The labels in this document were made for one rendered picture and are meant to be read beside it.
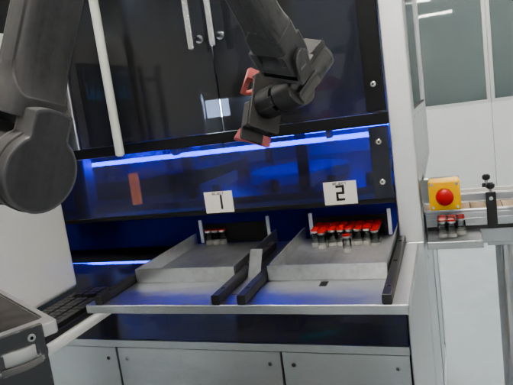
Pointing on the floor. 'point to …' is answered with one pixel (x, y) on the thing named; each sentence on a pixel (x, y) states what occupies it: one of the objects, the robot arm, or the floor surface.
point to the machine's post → (408, 181)
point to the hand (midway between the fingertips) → (241, 115)
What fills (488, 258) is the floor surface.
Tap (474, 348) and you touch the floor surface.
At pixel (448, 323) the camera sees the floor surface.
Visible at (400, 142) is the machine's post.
